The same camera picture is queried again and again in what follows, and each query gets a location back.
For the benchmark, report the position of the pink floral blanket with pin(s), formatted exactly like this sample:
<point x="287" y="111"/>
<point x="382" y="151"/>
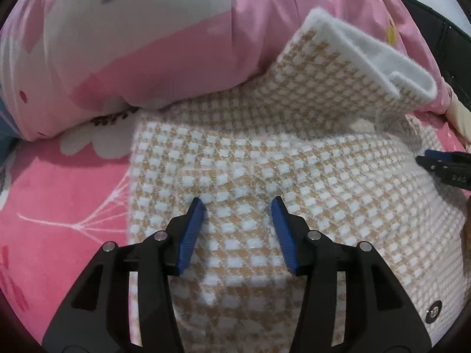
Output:
<point x="55" y="191"/>

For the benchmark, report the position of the blue pillow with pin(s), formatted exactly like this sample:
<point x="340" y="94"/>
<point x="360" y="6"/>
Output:
<point x="5" y="128"/>

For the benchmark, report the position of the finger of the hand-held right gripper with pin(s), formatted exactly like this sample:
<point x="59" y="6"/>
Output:
<point x="447" y="174"/>
<point x="434" y="153"/>

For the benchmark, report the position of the beige cloth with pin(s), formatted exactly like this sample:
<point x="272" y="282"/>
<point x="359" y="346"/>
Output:
<point x="461" y="117"/>

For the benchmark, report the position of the tan white checked sweater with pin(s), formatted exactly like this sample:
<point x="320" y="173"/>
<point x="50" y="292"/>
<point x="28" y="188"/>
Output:
<point x="257" y="161"/>

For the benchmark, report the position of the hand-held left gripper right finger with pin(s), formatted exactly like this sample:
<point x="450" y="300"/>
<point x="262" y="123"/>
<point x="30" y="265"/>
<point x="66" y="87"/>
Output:
<point x="283" y="228"/>

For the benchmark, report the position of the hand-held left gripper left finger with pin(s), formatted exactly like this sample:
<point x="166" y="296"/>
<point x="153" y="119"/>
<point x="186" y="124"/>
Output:
<point x="193" y="228"/>

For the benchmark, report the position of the pink floral quilt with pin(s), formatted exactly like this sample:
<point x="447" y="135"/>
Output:
<point x="147" y="44"/>

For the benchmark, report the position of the black headboard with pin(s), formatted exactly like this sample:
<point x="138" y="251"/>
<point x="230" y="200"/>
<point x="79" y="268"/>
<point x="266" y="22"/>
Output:
<point x="452" y="44"/>

